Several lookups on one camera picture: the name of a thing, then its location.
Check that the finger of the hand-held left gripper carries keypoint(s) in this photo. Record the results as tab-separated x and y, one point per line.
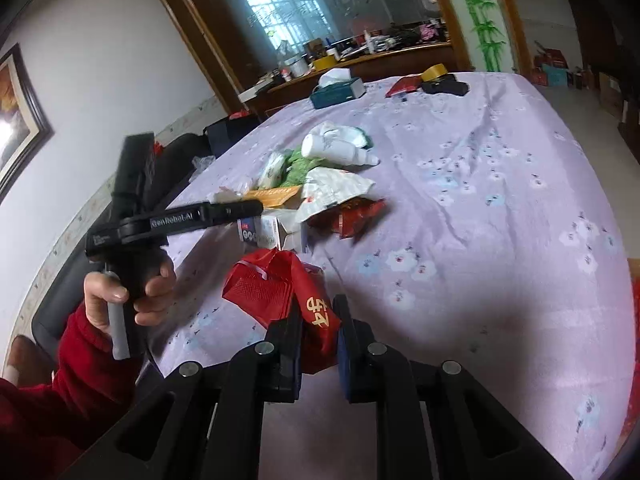
235	209

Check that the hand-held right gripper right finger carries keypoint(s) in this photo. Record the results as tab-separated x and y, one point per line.
346	367

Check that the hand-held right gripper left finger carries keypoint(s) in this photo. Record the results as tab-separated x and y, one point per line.
285	360

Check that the orange box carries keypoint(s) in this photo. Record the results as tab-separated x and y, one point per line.
275	196

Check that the white cardboard box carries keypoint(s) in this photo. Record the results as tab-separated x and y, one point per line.
280	229

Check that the red mesh bag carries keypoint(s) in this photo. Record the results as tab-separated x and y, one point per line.
270	285

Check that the red snack packet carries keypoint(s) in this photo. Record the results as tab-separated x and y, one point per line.
357	219

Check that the person's left hand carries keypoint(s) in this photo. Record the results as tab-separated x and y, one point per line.
97	295

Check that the clear plastic bag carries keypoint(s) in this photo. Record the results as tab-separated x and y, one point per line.
202	162

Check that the large black bag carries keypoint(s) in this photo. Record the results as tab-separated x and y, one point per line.
182	157

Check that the small black bag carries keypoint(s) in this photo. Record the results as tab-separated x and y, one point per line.
227	135

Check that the green crumpled packet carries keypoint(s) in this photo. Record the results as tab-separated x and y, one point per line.
301	170

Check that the white red printed wrapper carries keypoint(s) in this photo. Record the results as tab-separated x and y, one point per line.
327	187

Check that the white plastic bottle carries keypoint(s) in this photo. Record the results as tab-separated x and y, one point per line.
320	146

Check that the grey chair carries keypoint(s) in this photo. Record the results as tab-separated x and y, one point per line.
60	290

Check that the white green wrapper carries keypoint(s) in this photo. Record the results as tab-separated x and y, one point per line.
350	134

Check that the small white spray bottle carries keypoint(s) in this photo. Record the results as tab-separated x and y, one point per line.
362	157

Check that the teal tissue box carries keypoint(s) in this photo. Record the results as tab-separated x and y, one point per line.
337	94

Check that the white tub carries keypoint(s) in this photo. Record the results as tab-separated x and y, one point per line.
296	66

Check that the wooden sideboard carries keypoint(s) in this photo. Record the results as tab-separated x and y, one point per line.
380	62

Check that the red flat packet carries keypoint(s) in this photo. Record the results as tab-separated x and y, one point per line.
404	86

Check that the wooden framed mirror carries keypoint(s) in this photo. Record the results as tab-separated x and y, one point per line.
325	5

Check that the black pouch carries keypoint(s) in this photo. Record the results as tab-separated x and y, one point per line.
447	87

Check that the red gift box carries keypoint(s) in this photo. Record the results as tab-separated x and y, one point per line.
550	67

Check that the dark wooden door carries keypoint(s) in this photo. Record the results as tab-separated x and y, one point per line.
590	20

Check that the framed wall picture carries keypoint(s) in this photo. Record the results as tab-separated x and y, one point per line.
15	125

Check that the green bamboo wall sticker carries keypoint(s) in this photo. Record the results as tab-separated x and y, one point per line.
487	30

